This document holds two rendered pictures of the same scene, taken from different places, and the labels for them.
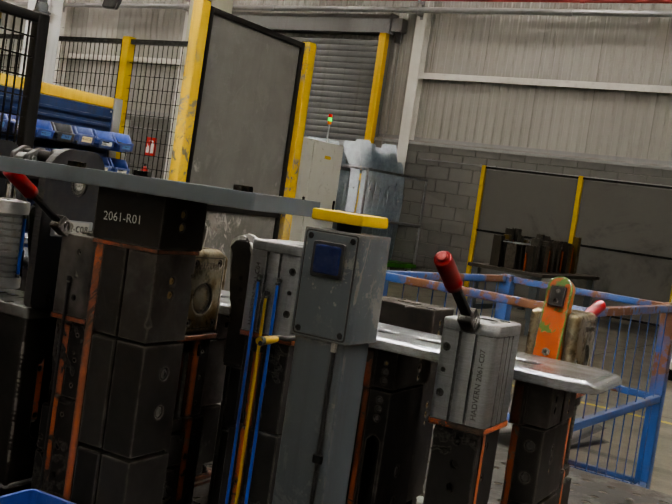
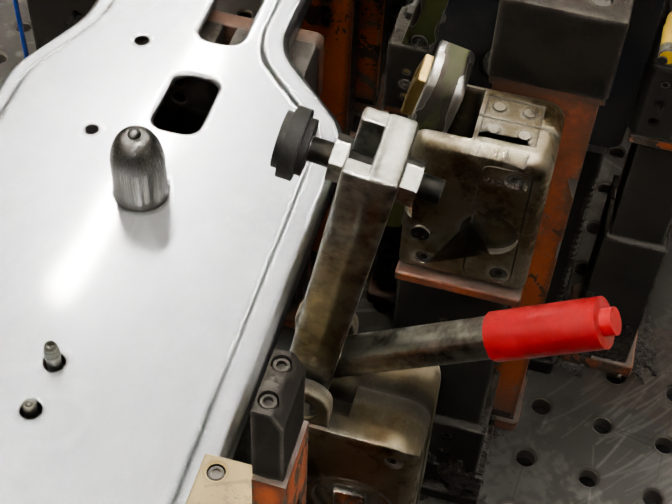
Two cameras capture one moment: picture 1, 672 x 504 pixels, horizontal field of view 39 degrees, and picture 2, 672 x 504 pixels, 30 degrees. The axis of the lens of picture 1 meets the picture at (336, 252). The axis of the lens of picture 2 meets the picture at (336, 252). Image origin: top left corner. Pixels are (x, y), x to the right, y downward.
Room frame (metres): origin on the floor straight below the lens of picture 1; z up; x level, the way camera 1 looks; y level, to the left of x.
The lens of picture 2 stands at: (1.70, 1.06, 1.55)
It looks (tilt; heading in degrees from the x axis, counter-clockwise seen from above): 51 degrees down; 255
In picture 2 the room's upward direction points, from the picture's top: 3 degrees clockwise
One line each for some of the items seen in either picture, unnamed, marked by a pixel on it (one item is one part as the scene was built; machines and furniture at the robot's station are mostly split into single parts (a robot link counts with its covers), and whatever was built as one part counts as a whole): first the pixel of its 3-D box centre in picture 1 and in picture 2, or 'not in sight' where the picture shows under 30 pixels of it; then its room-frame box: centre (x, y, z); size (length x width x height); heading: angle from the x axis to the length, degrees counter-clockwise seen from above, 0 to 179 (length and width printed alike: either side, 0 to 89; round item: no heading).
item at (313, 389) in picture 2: not in sight; (299, 399); (1.63, 0.76, 1.06); 0.03 x 0.01 x 0.03; 152
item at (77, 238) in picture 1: (83, 367); not in sight; (1.33, 0.33, 0.89); 0.13 x 0.11 x 0.38; 152
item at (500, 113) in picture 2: not in sight; (459, 319); (1.49, 0.61, 0.88); 0.11 x 0.09 x 0.37; 152
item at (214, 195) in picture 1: (155, 185); not in sight; (1.12, 0.22, 1.16); 0.37 x 0.14 x 0.02; 62
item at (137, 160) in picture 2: not in sight; (138, 170); (1.68, 0.56, 1.02); 0.03 x 0.03 x 0.07
